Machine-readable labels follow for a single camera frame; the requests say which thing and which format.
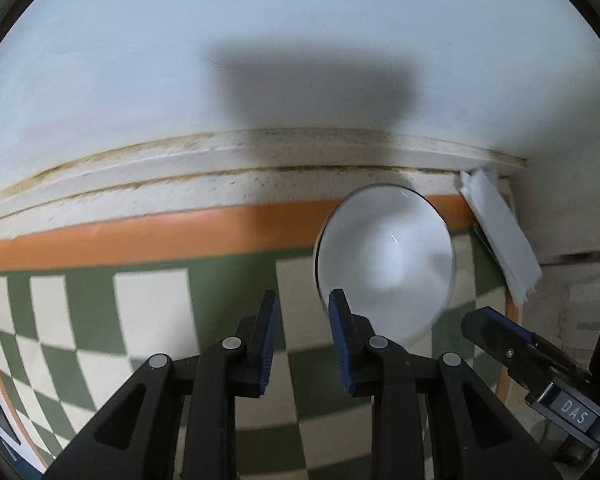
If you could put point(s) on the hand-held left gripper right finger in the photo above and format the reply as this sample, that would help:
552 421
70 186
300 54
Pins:
341 340

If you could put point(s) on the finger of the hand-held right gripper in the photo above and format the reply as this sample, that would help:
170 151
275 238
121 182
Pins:
510 324
500 342

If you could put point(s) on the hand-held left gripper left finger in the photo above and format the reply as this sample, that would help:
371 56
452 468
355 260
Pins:
269 340

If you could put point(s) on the tall white bowl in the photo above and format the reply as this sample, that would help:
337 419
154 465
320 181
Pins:
390 260

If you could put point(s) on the folded white cloth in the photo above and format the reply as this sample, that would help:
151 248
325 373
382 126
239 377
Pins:
500 240

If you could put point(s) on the green checkered tablecloth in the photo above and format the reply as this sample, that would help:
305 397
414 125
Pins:
145 260

